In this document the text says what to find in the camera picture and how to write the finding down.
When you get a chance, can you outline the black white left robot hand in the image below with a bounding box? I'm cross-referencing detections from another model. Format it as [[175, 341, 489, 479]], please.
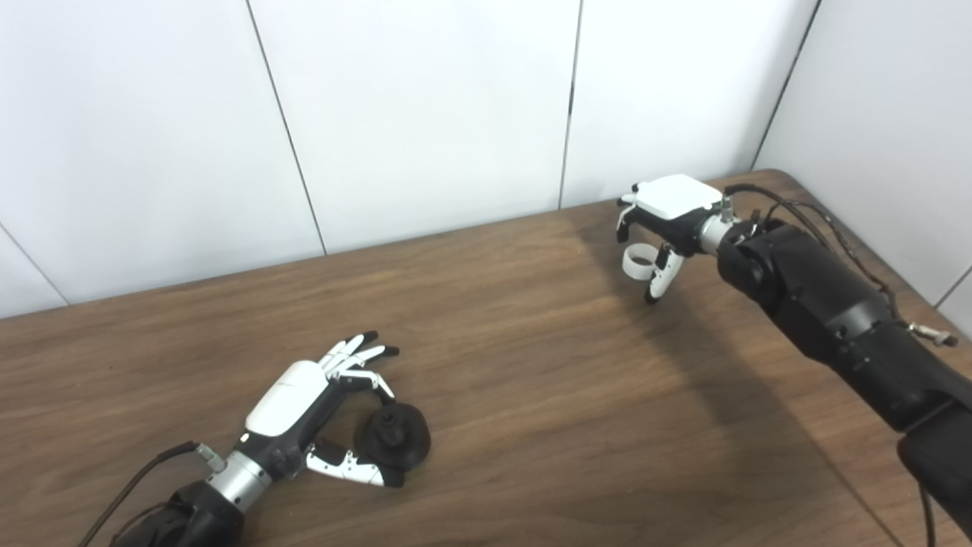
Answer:
[[232, 330, 407, 489]]

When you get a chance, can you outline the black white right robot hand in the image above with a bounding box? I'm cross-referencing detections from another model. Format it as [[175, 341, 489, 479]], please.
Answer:
[[615, 174, 726, 305]]

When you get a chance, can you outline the white ring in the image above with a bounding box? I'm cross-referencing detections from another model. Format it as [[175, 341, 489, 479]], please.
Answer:
[[622, 243, 661, 280]]

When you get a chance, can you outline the round black part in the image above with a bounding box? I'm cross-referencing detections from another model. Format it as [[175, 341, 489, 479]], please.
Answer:
[[354, 403, 432, 472]]

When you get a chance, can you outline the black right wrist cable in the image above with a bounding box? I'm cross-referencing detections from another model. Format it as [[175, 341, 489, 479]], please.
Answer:
[[721, 185, 959, 349]]

